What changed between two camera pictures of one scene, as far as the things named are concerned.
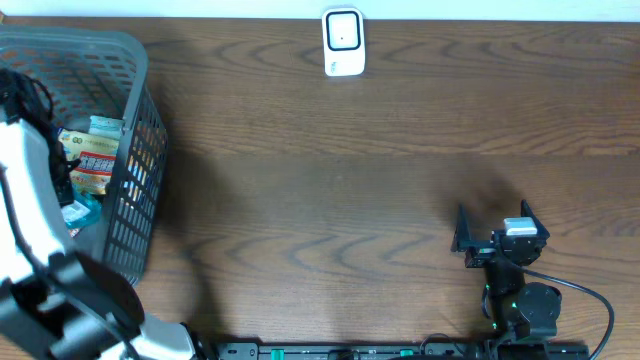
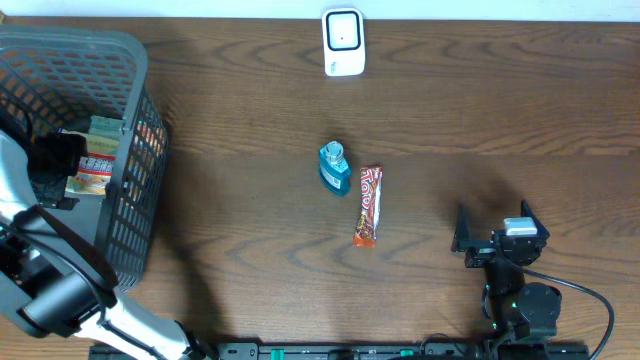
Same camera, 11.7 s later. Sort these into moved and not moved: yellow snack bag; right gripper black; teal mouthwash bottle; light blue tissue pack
Moved: teal mouthwash bottle
Not moved: yellow snack bag; right gripper black; light blue tissue pack
